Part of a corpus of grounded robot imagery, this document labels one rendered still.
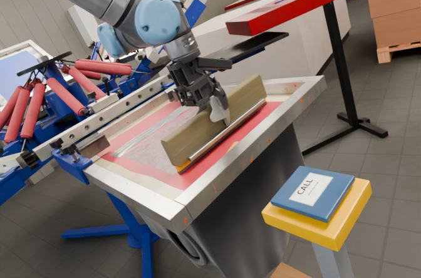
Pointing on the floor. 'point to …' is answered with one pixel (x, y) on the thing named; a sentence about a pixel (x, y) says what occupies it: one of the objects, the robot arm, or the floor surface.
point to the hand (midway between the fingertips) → (222, 120)
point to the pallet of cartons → (396, 8)
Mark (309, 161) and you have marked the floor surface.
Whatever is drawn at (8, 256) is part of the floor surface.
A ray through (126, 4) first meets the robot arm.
